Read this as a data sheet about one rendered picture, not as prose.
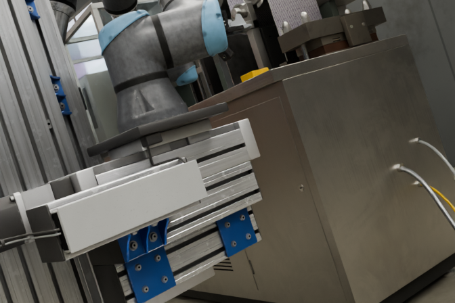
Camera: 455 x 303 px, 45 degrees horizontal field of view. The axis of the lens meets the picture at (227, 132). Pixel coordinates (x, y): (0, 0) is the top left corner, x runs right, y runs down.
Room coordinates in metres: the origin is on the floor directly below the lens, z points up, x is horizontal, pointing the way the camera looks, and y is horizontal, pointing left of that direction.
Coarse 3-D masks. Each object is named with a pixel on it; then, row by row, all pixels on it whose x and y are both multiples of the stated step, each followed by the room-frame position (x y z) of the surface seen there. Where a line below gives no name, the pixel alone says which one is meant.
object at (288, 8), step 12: (276, 0) 2.06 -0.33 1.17; (288, 0) 2.09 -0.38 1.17; (300, 0) 2.12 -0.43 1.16; (312, 0) 2.16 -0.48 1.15; (276, 12) 2.05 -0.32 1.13; (288, 12) 2.08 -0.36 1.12; (300, 12) 2.11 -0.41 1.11; (312, 12) 2.15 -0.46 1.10; (276, 24) 2.04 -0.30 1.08; (300, 24) 2.10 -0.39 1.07
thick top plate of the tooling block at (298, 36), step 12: (360, 12) 2.00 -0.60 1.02; (372, 12) 2.03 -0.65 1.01; (312, 24) 1.86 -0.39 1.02; (324, 24) 1.89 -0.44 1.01; (336, 24) 1.92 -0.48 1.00; (372, 24) 2.02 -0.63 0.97; (288, 36) 1.93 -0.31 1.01; (300, 36) 1.88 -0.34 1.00; (312, 36) 1.85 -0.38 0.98; (324, 36) 1.89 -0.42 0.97; (288, 48) 1.95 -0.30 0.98
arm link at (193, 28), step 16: (160, 0) 1.27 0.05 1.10; (176, 0) 1.16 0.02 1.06; (192, 0) 1.15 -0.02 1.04; (208, 0) 1.13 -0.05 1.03; (160, 16) 1.11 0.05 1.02; (176, 16) 1.11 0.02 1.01; (192, 16) 1.10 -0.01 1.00; (208, 16) 1.10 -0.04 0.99; (176, 32) 1.10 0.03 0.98; (192, 32) 1.10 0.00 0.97; (208, 32) 1.11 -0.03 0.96; (224, 32) 1.12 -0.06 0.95; (176, 48) 1.10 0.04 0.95; (192, 48) 1.11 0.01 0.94; (208, 48) 1.12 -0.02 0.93; (224, 48) 1.15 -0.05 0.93; (176, 64) 1.14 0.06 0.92
